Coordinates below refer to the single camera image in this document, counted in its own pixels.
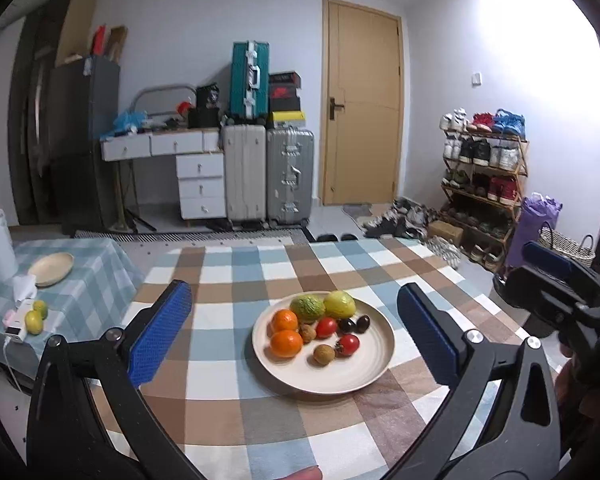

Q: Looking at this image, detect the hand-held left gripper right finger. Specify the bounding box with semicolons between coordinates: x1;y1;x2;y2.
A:
380;282;563;480

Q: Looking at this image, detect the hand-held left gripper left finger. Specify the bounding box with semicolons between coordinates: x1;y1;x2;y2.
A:
27;280;203;480

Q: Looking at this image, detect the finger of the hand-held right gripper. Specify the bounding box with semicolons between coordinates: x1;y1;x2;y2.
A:
524;241;600;288
493;266;588;335

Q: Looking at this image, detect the beige round plate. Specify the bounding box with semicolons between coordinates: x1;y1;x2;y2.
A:
251;291;396;395

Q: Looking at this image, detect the orange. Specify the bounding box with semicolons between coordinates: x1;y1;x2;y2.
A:
266;309;300;336
270;329;304;359

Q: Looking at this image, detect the person's right hand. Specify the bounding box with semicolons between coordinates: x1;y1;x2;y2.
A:
554;355;600;461

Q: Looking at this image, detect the person's left hand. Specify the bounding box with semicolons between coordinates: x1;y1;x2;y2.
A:
279;465;324;480

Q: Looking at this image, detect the woven basket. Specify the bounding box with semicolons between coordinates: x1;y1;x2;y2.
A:
537;221;597;269

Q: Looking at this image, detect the purple bag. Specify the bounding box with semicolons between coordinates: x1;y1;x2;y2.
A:
505;194;564;273

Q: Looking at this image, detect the brown blue checked tablecloth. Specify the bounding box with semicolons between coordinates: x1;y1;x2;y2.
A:
90;237;536;480

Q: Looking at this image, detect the yellow-green lemon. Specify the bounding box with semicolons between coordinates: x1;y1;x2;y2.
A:
323;291;357;320

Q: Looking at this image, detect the teal checked side cloth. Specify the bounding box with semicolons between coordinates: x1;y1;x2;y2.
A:
0;237;146;378

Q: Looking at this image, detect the black white patterned rug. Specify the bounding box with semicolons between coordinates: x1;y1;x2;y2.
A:
74;228;309;247

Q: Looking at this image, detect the brown cardboard box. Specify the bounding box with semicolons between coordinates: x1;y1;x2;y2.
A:
427;220;465;247

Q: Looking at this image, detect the bamboo shoe rack with shoes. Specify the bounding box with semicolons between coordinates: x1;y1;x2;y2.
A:
439;108;529;272

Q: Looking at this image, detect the pile of shoes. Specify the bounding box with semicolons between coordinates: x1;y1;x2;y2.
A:
362;197;441;241

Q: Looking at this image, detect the green bumpy citrus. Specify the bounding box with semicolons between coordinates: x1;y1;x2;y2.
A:
290;295;326;323

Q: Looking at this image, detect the small beige plate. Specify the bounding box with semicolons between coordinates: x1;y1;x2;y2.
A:
27;252;75;288

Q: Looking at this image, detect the black tripod stand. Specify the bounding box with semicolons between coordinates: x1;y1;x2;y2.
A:
115;160;157;234

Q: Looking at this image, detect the white power bank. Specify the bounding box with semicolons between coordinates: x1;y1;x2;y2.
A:
2;297;36;342

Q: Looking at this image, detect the white desk with drawers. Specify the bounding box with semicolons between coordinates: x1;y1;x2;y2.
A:
101;127;227;222

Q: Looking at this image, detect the beige suitcase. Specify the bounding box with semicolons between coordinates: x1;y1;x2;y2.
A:
222;124;268;227

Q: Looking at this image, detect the grey refrigerator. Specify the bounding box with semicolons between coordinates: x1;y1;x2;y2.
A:
49;56;121;237

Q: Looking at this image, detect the silver suitcase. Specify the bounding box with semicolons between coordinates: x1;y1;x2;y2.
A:
266;127;315;229

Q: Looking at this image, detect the blue plastic bag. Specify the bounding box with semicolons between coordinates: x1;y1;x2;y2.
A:
112;110;149;137

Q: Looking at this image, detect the wooden door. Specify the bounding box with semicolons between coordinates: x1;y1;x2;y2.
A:
321;0;405;207

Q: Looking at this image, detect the black bag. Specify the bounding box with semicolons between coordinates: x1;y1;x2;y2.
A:
187;85;222;129

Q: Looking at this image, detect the yellow box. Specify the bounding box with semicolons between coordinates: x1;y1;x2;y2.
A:
270;110;307;129

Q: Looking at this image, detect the dark wardrobe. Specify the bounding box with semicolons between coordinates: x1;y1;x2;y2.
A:
8;0;90;227

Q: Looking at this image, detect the teal suitcase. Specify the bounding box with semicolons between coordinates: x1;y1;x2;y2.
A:
229;41;271;122

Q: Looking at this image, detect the black red shoe box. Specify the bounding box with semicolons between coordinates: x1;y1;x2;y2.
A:
268;72;302;112

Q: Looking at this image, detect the large cardboard box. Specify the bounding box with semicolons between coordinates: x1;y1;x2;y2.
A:
55;0;97;67

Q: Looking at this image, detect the white cable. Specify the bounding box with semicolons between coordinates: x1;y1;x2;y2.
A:
2;337;25;392

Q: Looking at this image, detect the grey metal tube frame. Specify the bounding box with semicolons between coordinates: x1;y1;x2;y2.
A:
131;83;197;117

